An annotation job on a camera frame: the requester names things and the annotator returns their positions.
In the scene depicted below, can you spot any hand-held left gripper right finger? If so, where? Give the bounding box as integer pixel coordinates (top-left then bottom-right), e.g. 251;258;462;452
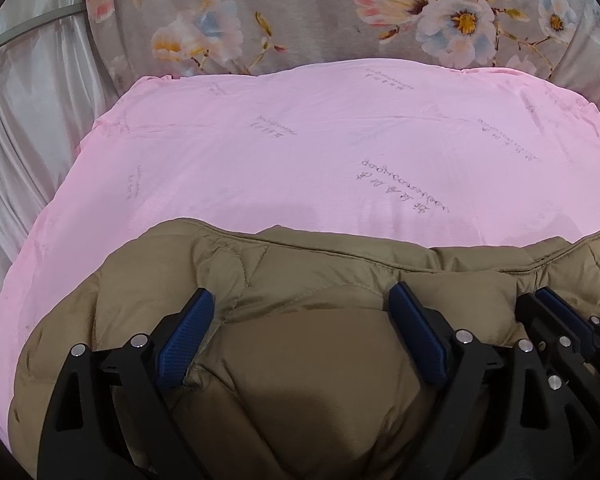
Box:
387;281;600;480

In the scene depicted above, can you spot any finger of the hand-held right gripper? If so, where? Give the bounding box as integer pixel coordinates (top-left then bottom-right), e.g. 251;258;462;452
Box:
515;293;600;413
535;287;600;361

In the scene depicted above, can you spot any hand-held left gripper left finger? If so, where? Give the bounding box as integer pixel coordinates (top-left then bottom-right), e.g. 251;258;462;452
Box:
37;287;216;480

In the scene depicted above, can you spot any olive quilted jacket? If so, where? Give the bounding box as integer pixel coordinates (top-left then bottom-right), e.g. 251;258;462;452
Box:
7;217;600;480

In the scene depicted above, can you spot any pink blanket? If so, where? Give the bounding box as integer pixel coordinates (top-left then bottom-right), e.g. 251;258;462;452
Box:
0;59;600;411

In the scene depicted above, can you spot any white satin curtain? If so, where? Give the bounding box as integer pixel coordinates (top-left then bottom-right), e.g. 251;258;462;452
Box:
0;0;131;311

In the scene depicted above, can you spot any grey floral bed sheet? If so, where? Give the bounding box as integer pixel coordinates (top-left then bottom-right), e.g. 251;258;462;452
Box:
82;0;600;126

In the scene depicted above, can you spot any grey curtain strap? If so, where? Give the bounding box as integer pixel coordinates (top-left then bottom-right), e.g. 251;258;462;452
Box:
0;2;87;61

